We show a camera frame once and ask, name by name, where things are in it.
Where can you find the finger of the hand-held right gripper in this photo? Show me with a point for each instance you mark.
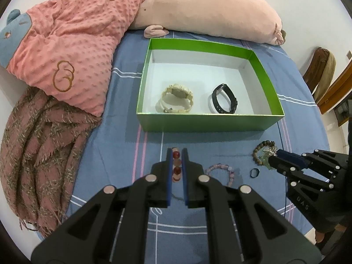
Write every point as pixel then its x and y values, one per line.
pixel 291 158
pixel 283 166

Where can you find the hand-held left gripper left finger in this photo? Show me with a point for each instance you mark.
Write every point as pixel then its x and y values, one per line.
pixel 169 170

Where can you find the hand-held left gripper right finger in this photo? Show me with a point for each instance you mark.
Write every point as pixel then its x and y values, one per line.
pixel 185 170

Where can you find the green cardboard box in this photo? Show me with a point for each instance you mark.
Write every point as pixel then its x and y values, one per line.
pixel 209 85

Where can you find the person's right hand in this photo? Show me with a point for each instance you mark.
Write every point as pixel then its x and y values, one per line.
pixel 320 236

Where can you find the cream wrist watch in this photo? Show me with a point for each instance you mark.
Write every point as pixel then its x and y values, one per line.
pixel 176 99

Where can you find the wooden cabinet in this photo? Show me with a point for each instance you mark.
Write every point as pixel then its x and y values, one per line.
pixel 338 93

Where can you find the black wrist watch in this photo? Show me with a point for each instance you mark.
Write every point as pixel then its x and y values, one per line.
pixel 223 99

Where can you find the beige cloth on chair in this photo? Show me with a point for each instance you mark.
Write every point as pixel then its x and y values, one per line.
pixel 327 77

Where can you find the wooden chair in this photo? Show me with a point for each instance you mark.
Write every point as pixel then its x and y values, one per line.
pixel 316 66

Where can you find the brown pink plaid shawl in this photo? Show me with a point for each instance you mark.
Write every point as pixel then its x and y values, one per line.
pixel 41 154

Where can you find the pink dotted blanket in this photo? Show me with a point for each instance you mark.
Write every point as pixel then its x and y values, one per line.
pixel 71 41

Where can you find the pink plush pillow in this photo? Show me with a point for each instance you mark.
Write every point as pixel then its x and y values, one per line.
pixel 209 8

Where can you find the wall socket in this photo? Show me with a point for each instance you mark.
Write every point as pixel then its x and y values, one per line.
pixel 348 55

